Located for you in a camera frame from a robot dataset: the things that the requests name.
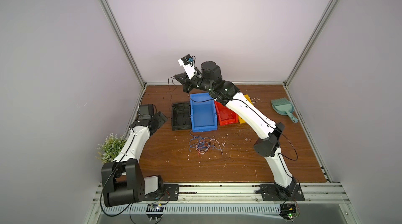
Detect black cable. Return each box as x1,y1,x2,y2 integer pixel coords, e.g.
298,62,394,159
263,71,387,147
167,76,178,112

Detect coloured cable bundle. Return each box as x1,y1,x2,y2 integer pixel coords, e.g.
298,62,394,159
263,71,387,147
187,131,224,157

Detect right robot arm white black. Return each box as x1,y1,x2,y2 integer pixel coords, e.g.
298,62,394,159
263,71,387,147
174,55,297,191

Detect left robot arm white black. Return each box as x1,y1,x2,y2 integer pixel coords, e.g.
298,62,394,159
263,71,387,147
100,112,167,209

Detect blue plastic bin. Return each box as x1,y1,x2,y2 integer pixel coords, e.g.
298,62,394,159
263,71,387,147
190,93,218,133

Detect black plastic bin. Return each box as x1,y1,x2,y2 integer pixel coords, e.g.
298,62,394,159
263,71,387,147
171,102,192,131

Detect red plastic bin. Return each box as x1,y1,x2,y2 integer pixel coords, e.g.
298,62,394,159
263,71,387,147
215,102,239,126

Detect yellow plastic bin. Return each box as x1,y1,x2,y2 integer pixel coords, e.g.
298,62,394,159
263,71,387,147
238,94,253,124

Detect green dustpan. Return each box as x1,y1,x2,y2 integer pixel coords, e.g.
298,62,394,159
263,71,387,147
271,98,299,123

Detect small green potted plant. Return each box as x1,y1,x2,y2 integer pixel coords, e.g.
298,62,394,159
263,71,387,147
96,134,127,164

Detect left controller board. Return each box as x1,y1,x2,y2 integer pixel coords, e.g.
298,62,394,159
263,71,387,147
146,204,165,224

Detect controller board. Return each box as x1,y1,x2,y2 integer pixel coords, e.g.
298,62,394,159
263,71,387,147
279,204,299,221
146,204,165,224

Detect right controller board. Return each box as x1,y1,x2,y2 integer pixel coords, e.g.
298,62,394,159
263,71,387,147
279,204,299,221

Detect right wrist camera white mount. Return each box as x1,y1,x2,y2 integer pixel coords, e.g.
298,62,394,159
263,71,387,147
178,54,196,80

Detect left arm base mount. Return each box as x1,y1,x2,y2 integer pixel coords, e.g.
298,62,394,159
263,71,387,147
144,184,180,202

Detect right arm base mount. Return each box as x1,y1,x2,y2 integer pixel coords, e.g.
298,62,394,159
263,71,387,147
255,184,305,202

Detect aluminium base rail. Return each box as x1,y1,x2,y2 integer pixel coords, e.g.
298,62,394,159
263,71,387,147
87,182,351,220

